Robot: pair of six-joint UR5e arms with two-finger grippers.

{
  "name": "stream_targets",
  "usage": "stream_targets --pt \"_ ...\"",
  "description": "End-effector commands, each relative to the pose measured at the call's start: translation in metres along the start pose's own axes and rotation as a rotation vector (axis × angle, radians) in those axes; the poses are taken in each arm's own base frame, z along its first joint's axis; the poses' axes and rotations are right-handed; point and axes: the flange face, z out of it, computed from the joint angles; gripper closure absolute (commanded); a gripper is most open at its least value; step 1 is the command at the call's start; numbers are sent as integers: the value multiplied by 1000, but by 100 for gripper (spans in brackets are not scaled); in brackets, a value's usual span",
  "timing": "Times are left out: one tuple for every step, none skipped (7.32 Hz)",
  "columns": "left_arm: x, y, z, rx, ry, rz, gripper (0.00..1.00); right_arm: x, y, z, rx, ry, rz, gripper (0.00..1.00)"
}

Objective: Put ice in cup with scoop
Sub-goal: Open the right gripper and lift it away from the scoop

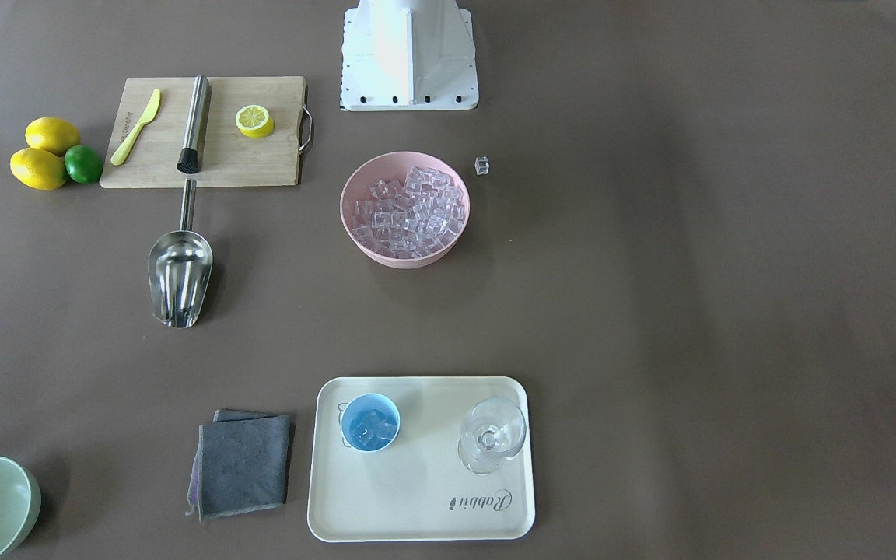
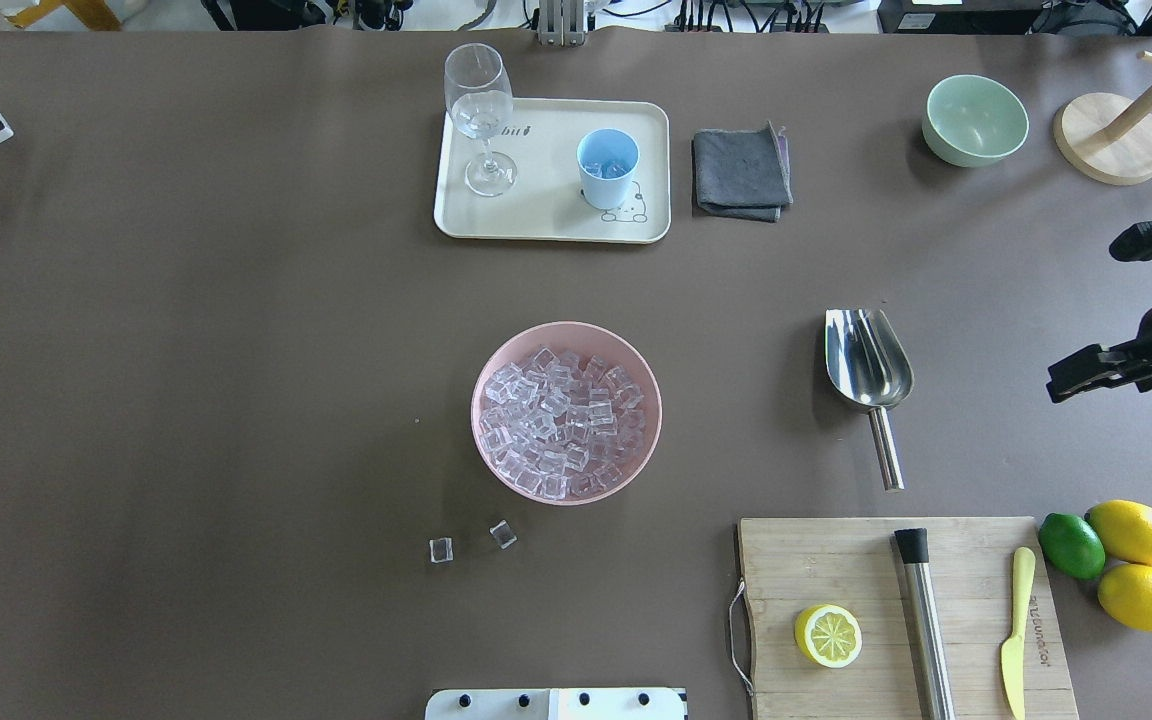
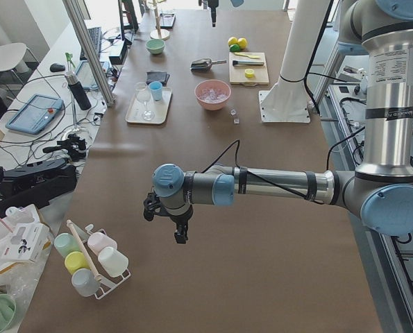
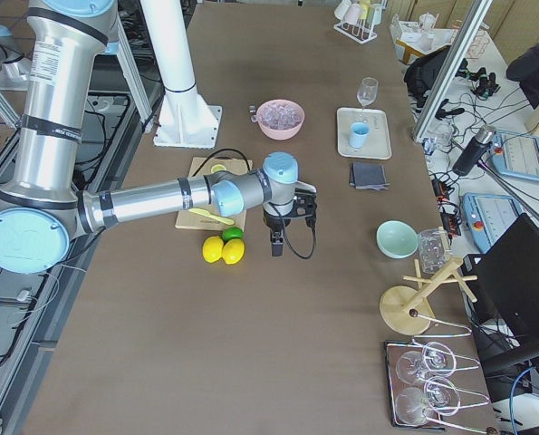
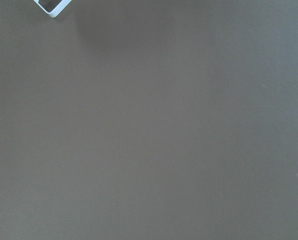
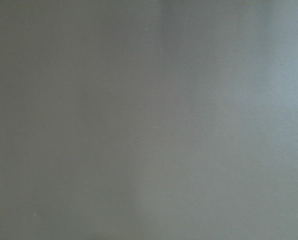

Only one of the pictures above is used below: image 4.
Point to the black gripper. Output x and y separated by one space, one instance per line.
274 222

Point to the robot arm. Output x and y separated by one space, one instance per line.
40 212

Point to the pink bowl of ice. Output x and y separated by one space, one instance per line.
280 119

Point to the light blue cup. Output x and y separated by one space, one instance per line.
359 132

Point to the wooden cup tree stand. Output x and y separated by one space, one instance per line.
407 311

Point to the pink plastic cup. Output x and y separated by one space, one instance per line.
348 12

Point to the green lime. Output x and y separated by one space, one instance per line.
231 233

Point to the yellow lemon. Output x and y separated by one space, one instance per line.
212 249
233 251

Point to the yellow plastic knife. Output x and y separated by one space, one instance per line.
207 214

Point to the half lemon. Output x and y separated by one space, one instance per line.
217 167

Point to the bamboo cutting board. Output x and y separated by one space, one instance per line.
187 220

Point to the grey folded cloth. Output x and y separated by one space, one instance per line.
368 176

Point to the green bowl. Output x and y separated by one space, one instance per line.
396 239

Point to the cream serving tray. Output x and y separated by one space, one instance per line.
377 146

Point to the glass mug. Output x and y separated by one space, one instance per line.
434 249

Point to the clear wine glass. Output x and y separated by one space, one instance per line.
367 92

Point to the black glass tray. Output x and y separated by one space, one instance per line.
422 395

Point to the blue teach pendant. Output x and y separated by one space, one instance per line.
488 216
515 154

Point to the black water bottle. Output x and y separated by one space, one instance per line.
474 150

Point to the black monitor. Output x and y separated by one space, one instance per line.
507 286

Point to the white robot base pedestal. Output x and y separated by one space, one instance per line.
185 119

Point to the white wire cup rack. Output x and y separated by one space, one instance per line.
364 31

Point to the aluminium frame post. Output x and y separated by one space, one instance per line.
465 36

